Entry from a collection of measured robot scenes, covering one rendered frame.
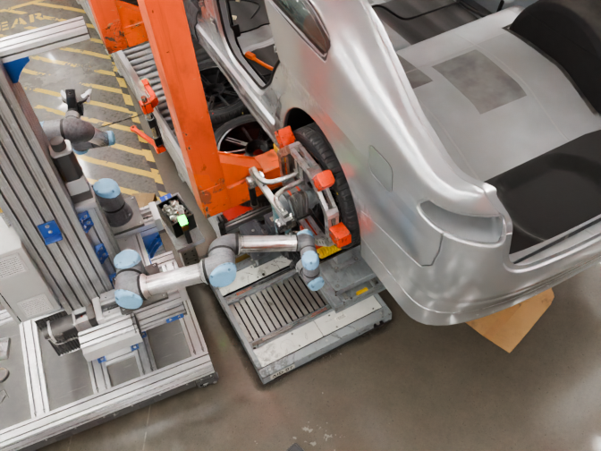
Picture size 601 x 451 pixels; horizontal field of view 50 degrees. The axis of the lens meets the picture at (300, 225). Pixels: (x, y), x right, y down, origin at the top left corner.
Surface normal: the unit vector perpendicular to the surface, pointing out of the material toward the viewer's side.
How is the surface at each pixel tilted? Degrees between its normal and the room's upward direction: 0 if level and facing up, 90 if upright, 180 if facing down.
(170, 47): 90
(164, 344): 0
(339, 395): 0
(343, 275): 0
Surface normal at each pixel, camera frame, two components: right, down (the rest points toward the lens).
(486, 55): -0.09, -0.67
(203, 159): 0.47, 0.65
